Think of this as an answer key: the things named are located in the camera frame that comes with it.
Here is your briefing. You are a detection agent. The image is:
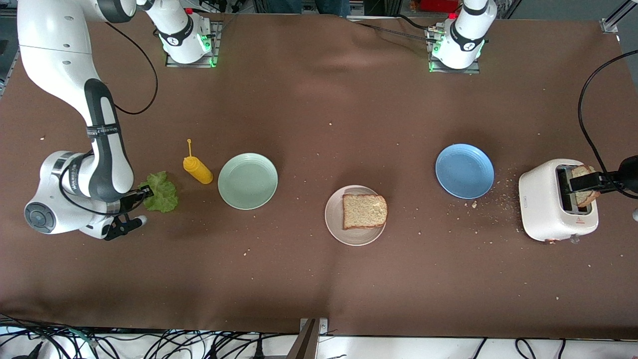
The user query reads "brown bread slice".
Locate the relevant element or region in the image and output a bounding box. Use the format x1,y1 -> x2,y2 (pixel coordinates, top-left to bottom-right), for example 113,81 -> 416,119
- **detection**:
342,194 -> 388,230
571,166 -> 601,207

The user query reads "green lettuce leaf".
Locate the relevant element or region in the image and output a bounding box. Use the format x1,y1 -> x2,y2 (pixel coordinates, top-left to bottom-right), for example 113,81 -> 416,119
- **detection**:
141,171 -> 179,213

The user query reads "yellow mustard squeeze bottle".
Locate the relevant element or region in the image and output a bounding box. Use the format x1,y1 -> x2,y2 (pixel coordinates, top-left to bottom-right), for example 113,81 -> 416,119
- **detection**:
183,139 -> 214,185

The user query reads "pale green plate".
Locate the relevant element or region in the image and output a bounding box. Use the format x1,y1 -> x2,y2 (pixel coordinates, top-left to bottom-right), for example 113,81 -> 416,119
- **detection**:
218,153 -> 279,210

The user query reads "blue plate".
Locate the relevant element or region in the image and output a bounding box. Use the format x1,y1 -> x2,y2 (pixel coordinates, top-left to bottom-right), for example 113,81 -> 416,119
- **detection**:
435,144 -> 495,199

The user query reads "beige plate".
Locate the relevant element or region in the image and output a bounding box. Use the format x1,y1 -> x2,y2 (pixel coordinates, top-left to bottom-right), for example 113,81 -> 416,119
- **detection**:
324,185 -> 387,246

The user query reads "white toaster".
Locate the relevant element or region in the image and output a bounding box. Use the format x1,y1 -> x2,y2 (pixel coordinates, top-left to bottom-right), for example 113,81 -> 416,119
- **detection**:
518,159 -> 600,245

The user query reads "brown tablecloth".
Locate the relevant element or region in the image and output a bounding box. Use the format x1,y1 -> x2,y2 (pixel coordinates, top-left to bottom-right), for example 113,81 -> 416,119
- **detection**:
0,9 -> 638,340

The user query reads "dark metal bar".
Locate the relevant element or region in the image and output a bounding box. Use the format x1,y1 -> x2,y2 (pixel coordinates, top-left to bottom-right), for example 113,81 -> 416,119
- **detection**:
287,319 -> 318,359

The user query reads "red box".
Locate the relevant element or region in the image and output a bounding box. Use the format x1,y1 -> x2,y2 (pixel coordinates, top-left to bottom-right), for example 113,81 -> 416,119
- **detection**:
421,0 -> 459,13

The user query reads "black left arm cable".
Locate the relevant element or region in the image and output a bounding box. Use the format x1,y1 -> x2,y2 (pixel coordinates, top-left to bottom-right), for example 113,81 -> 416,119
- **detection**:
577,50 -> 638,200

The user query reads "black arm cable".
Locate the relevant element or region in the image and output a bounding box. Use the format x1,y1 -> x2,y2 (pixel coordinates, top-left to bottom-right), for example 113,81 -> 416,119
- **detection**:
60,22 -> 159,215
577,50 -> 638,200

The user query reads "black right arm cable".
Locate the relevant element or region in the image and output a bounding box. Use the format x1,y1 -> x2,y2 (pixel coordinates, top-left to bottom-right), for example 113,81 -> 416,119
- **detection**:
60,22 -> 159,215

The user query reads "teal floor cable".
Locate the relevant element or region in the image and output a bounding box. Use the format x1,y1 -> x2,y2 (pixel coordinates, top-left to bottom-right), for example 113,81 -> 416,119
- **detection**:
65,327 -> 98,350

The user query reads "aluminium frame profile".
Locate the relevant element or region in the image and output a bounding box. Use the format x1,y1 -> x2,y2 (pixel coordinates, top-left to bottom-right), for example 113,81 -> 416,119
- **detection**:
601,0 -> 638,34

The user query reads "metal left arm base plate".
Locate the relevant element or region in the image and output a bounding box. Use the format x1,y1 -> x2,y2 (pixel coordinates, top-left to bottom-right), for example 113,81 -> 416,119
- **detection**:
428,25 -> 481,74

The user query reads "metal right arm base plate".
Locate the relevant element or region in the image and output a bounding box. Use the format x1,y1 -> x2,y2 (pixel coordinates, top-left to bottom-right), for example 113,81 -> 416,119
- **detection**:
165,20 -> 220,69

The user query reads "silver metal bracket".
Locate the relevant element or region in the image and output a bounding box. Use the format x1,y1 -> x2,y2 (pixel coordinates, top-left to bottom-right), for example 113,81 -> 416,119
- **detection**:
299,318 -> 328,336

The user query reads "black cable on cloth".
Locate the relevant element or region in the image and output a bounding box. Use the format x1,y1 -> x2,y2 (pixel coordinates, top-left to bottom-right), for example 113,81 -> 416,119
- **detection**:
356,22 -> 439,43

